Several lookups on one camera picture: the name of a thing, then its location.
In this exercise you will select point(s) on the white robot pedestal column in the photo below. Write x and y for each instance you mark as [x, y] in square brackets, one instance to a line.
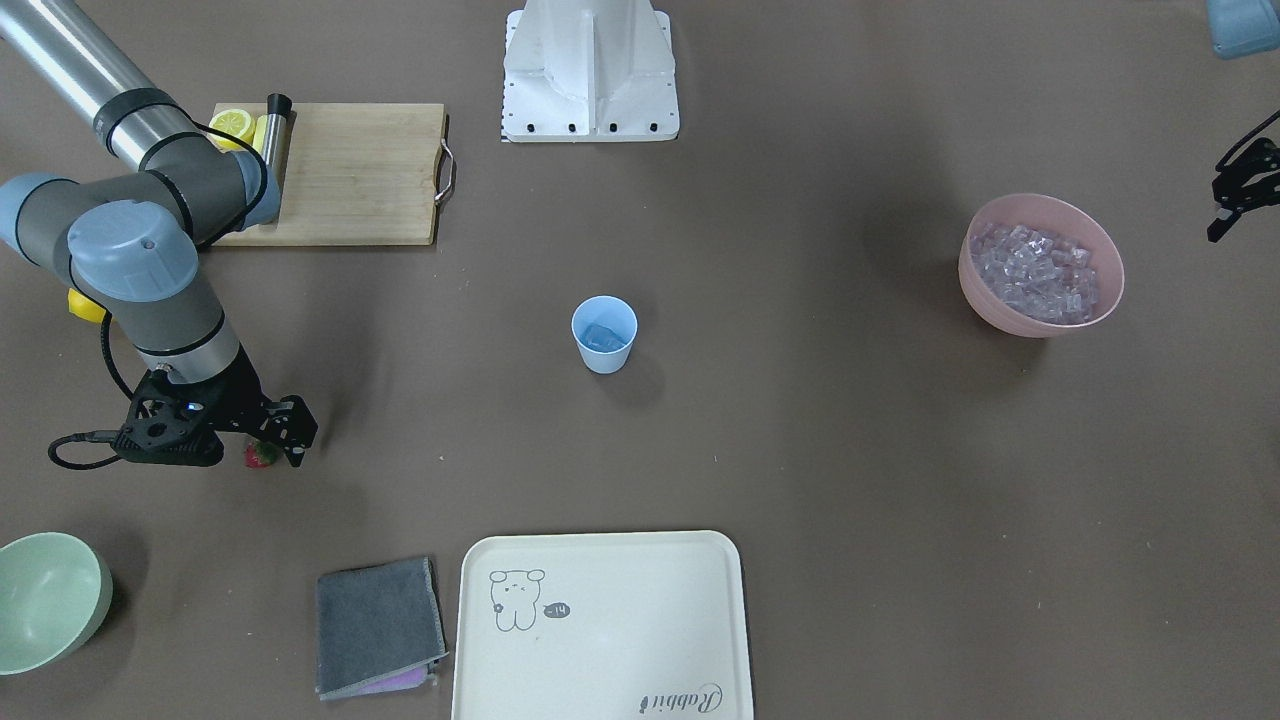
[589, 71]

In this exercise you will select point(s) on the small red strawberry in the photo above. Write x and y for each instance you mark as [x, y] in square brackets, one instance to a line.
[259, 454]

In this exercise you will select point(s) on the dark grey folded cloth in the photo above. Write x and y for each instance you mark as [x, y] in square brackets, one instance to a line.
[379, 629]

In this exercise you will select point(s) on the cream rabbit tray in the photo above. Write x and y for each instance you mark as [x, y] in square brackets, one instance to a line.
[639, 625]

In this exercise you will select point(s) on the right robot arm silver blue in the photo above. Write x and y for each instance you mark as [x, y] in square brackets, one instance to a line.
[131, 245]

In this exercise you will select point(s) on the mint green bowl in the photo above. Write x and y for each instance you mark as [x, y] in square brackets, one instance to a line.
[55, 593]

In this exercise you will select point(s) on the pink bowl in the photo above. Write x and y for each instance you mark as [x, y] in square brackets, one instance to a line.
[1050, 214]

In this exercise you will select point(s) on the lemon slice upper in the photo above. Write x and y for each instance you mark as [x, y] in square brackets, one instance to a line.
[232, 128]

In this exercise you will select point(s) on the light blue plastic cup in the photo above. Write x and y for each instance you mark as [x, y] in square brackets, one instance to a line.
[606, 310]

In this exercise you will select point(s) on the wooden cutting board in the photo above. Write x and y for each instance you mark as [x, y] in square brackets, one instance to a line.
[360, 174]

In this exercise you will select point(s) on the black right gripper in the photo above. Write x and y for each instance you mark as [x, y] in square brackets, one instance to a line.
[240, 400]

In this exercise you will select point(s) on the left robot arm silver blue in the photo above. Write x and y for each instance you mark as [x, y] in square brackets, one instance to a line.
[1243, 28]

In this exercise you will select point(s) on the ice cube in cup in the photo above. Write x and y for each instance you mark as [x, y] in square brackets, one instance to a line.
[601, 339]

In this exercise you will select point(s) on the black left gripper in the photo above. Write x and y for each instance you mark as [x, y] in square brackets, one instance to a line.
[1243, 183]

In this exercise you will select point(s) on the pile of clear ice cubes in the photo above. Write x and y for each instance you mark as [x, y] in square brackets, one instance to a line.
[1044, 275]

